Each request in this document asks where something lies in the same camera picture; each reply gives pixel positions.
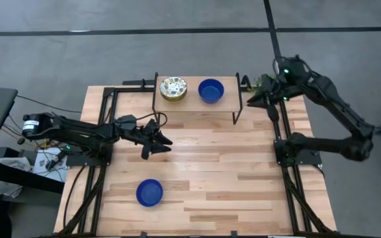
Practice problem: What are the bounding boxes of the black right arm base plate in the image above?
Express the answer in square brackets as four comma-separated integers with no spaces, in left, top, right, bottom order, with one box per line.
[273,138,325,167]

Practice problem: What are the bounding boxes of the black metal beam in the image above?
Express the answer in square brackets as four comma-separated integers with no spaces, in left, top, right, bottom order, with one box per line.
[0,157,65,195]

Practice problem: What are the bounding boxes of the small green potted plant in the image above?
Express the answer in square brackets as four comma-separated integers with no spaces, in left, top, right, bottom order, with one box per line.
[254,74,277,87]

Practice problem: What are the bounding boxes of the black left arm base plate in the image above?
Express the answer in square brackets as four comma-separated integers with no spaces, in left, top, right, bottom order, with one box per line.
[65,145,114,167]

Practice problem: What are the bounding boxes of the thin black floor cable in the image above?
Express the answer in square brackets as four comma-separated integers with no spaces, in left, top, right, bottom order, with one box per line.
[16,95,83,114]

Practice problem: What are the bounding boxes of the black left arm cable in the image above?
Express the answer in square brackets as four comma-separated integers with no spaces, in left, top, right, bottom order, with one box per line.
[134,111,169,130]

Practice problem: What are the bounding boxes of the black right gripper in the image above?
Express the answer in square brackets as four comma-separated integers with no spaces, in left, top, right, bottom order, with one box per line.
[247,75,286,123]

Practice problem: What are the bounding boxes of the white printed box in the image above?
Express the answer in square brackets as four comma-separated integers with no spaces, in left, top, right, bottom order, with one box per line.
[32,147,68,183]

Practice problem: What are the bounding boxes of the wooden shelf riser black legs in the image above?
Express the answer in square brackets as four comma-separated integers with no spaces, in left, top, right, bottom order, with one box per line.
[151,71,244,126]

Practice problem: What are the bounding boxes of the white crumpled bag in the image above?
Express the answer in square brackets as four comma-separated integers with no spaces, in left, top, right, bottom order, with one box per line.
[0,156,33,199]

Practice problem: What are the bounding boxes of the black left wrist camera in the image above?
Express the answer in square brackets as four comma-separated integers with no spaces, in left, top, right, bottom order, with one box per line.
[117,114,138,131]

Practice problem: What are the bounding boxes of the black aluminium table frame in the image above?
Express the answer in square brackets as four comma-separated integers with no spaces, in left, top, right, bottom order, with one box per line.
[56,78,339,238]

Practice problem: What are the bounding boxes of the blue mini bowl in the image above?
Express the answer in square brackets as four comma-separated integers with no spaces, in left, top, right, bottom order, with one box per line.
[136,178,164,208]
[198,78,225,104]

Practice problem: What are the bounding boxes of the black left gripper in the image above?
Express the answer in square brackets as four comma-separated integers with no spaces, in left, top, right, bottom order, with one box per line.
[132,118,174,160]

